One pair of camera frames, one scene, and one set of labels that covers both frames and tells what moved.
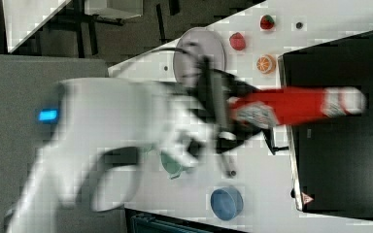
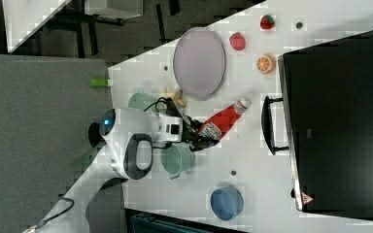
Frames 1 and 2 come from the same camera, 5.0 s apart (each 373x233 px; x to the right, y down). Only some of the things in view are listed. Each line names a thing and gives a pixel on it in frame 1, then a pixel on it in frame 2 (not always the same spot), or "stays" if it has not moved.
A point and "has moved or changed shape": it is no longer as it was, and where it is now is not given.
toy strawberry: [267, 21] stays
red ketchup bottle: [287, 106] has moved or changed shape
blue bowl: [226, 203] stays
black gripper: [212, 96] -> [190, 126]
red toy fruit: [237, 41] stays
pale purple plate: [200, 42] stays
